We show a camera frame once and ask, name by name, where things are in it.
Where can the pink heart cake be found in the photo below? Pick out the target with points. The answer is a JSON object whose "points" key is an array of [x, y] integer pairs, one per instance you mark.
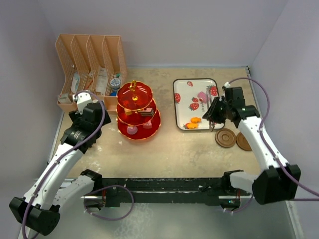
{"points": [[148, 125]]}

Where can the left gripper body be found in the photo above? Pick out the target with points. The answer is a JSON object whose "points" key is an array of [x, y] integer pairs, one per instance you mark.
{"points": [[76, 116]]}

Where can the chocolate cake slice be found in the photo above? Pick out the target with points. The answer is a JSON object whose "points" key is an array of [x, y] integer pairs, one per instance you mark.
{"points": [[147, 112]]}

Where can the brown round coaster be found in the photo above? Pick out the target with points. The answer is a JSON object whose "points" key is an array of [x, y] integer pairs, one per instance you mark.
{"points": [[242, 142], [225, 138]]}

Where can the red three-tier cake stand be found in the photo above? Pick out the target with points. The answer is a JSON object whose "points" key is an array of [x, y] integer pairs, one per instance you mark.
{"points": [[136, 96]]}

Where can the pink striped cake slice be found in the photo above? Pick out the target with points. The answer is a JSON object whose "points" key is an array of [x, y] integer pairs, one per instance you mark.
{"points": [[202, 97]]}

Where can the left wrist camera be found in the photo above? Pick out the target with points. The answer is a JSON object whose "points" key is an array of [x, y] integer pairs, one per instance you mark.
{"points": [[82, 100]]}

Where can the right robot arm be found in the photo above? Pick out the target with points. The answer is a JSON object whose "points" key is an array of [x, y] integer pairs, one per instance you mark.
{"points": [[278, 179]]}

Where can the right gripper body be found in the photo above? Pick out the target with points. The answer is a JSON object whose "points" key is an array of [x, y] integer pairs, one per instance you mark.
{"points": [[225, 106]]}

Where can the yellow cake slice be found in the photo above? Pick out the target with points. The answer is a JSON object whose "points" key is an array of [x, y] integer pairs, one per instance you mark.
{"points": [[128, 112]]}

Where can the peach desk file organizer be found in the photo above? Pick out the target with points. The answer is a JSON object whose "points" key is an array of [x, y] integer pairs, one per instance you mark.
{"points": [[97, 59]]}

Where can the small carton box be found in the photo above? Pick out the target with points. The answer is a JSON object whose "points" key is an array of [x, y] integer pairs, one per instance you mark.
{"points": [[64, 99]]}

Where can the white blue tube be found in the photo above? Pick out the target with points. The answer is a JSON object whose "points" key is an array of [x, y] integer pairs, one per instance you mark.
{"points": [[75, 82]]}

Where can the right brown round coaster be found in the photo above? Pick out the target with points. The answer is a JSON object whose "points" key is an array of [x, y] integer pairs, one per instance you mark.
{"points": [[242, 142]]}

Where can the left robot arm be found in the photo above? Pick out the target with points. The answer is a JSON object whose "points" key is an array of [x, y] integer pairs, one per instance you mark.
{"points": [[38, 210]]}

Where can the left brown round coaster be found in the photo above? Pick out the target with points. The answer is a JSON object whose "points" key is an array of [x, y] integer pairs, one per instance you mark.
{"points": [[225, 138]]}

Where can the white strawberry enamel tray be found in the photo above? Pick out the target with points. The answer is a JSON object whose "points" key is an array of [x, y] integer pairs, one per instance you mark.
{"points": [[187, 104]]}

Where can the orange fish pastry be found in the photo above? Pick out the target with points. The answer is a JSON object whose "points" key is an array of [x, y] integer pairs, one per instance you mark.
{"points": [[195, 120], [191, 125]]}

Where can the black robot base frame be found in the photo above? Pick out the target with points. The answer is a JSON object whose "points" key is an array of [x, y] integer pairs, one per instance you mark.
{"points": [[207, 191]]}

